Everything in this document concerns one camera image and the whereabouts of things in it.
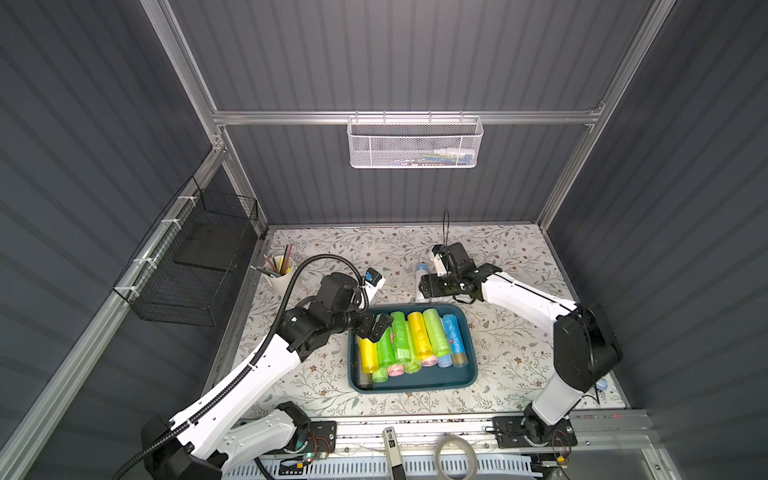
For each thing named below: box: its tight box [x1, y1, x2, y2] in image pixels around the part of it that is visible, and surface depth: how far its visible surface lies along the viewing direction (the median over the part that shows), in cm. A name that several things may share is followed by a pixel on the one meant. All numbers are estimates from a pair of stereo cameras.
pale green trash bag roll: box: [404, 359, 422, 374], surface depth 83 cm
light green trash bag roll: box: [423, 308, 451, 357], surface depth 86 cm
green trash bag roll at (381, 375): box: [372, 367, 389, 383], surface depth 82 cm
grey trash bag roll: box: [357, 373, 373, 390], surface depth 82 cm
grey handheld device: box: [382, 426, 406, 480], surface depth 69 cm
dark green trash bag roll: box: [391, 311, 411, 364], surface depth 86 cm
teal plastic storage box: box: [348, 303, 478, 393], surface depth 84 cm
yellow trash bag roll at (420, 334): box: [408, 311, 433, 360], surface depth 85 cm
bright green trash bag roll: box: [378, 327, 395, 369], surface depth 82 cm
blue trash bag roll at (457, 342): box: [442, 314, 469, 368], surface depth 88 cm
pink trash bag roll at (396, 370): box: [388, 364, 405, 377], surface depth 83 cm
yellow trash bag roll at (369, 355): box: [358, 337, 379, 373], surface depth 81 cm
